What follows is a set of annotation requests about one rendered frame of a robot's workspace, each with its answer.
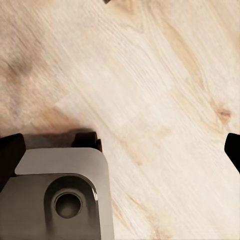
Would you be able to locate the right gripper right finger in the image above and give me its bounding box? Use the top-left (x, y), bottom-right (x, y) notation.
top-left (224, 132), bottom-right (240, 173)

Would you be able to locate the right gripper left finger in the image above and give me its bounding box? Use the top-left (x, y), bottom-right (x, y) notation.
top-left (0, 132), bottom-right (26, 193)

